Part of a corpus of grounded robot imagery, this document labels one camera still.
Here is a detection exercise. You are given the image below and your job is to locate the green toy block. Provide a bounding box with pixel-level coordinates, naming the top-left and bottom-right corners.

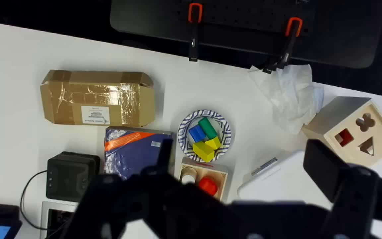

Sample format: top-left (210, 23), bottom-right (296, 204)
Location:
top-left (197, 116), bottom-right (218, 141)

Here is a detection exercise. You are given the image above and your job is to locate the small wooden tray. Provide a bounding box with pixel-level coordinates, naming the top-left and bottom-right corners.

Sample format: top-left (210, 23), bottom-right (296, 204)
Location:
top-left (177, 160), bottom-right (230, 204)

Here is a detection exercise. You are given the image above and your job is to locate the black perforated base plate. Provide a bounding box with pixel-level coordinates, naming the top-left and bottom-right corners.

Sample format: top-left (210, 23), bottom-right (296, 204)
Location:
top-left (108, 0), bottom-right (380, 71)

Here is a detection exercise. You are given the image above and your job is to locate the orange handled black clamp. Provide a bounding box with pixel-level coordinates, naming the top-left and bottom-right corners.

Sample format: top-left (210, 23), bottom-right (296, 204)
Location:
top-left (262, 17), bottom-right (304, 76)
top-left (185, 2), bottom-right (204, 63)

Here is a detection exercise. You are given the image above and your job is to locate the crumpled clear plastic wrap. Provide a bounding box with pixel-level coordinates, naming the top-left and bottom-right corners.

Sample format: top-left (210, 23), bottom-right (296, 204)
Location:
top-left (247, 63), bottom-right (326, 137)

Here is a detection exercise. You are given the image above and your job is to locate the green bowl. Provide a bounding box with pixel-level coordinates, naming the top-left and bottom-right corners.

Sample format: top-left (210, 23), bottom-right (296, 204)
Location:
top-left (176, 108), bottom-right (235, 165)

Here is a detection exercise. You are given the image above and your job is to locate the wooden shape sorter cube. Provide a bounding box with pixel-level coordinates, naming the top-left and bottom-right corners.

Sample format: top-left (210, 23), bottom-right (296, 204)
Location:
top-left (300, 96), bottom-right (382, 168)

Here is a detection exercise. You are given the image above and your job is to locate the thin black device cable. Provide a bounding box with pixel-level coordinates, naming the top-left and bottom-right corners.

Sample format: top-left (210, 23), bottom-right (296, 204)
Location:
top-left (18, 169), bottom-right (50, 233)

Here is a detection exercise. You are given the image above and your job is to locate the black box device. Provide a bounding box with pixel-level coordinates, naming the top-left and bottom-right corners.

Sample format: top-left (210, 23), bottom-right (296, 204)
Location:
top-left (44, 151), bottom-right (101, 204)

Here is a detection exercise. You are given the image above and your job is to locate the taped cardboard box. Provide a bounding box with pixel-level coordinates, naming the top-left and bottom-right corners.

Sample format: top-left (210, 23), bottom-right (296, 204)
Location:
top-left (38, 70), bottom-right (156, 129)

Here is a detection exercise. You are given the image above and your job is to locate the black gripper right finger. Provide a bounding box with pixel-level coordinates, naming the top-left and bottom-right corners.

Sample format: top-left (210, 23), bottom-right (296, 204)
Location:
top-left (302, 139), bottom-right (350, 193)

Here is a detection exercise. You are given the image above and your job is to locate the yellow toy block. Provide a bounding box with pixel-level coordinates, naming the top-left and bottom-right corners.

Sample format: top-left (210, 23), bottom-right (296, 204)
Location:
top-left (202, 136), bottom-right (222, 152)
top-left (190, 141), bottom-right (217, 164)

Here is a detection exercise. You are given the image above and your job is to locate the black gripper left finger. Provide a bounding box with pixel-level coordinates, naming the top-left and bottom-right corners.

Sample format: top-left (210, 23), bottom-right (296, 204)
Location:
top-left (155, 137), bottom-right (174, 177)

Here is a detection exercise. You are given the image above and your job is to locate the red toy block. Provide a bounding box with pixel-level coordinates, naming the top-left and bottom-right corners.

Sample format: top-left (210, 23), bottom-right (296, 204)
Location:
top-left (197, 176), bottom-right (220, 198)

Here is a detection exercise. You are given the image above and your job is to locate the blue toy block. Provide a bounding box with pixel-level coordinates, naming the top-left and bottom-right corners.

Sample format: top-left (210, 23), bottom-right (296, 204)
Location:
top-left (186, 125), bottom-right (208, 145)

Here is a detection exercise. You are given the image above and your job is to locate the blue book with orange stripe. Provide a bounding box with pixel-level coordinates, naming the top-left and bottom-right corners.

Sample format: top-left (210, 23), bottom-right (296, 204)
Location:
top-left (101, 127), bottom-right (174, 181)

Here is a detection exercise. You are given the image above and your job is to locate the white toy cylinder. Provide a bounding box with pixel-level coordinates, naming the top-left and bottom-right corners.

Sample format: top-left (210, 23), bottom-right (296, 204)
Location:
top-left (180, 168), bottom-right (198, 187)

